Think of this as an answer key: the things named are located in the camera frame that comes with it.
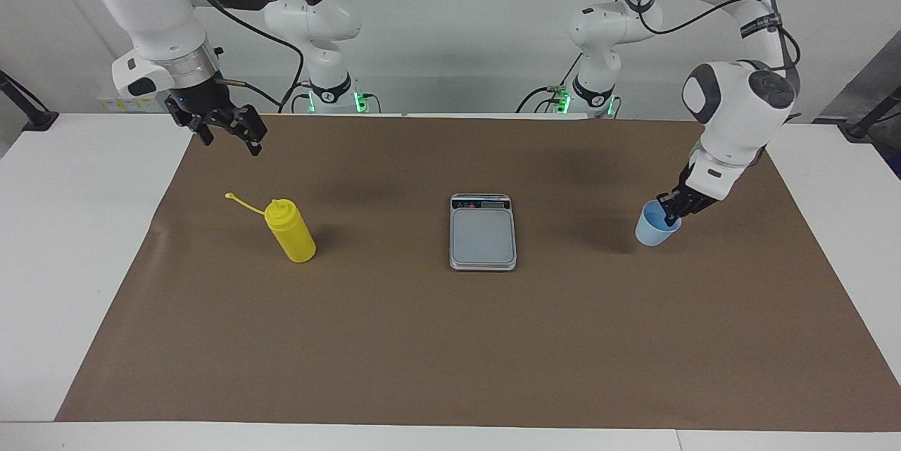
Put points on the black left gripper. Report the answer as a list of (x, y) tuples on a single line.
[(691, 196)]

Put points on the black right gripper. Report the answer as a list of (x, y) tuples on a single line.
[(200, 103)]

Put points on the light blue plastic cup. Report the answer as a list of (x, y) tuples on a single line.
[(651, 234)]

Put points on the yellow squeeze bottle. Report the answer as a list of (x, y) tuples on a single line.
[(292, 236)]

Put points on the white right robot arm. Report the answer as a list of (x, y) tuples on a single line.
[(148, 1)]

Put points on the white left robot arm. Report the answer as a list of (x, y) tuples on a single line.
[(739, 106)]

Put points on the silver digital kitchen scale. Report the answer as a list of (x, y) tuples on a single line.
[(482, 236)]

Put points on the white power strip yellow labels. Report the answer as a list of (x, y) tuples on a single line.
[(127, 105)]

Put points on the black clamp stand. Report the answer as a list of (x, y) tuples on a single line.
[(39, 119), (862, 129)]

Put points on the brown paper table mat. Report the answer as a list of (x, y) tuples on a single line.
[(422, 338)]

